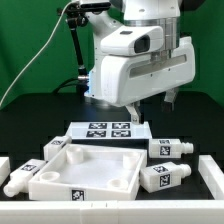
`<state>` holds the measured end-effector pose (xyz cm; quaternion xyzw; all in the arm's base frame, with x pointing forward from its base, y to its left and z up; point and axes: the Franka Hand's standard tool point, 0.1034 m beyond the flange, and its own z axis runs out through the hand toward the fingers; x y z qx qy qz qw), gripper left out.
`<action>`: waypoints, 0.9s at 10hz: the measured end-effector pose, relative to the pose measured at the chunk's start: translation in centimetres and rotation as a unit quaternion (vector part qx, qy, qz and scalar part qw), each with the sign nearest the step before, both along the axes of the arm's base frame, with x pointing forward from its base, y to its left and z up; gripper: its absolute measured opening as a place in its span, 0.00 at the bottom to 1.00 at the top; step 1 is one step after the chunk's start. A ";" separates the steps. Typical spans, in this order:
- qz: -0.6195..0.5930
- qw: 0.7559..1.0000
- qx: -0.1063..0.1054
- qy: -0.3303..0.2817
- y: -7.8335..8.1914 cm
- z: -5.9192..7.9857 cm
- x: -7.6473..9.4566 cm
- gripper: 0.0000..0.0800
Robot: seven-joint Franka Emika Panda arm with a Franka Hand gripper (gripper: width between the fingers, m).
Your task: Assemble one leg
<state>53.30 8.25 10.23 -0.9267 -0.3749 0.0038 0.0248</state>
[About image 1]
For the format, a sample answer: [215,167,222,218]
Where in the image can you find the white square tabletop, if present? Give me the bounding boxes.
[28,144,147,201]

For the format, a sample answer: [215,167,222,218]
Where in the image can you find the white marker base plate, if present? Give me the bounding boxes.
[66,122,152,139]

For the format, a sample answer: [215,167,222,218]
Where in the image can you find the white cable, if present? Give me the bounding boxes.
[0,0,80,109]

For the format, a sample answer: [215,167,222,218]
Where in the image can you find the black cables at base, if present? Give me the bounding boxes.
[51,77,88,95]

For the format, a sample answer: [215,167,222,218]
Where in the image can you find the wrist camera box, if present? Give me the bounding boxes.
[100,26,164,56]

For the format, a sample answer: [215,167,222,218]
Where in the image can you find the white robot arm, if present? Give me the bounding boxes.
[79,0,195,124]

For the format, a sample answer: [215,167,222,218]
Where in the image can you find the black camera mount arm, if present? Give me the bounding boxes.
[56,3,90,82]

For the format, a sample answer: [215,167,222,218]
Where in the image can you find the white U-shaped fixture wall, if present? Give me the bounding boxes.
[0,155,224,224]

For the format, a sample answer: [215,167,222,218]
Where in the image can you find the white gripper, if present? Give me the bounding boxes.
[97,37,195,125]

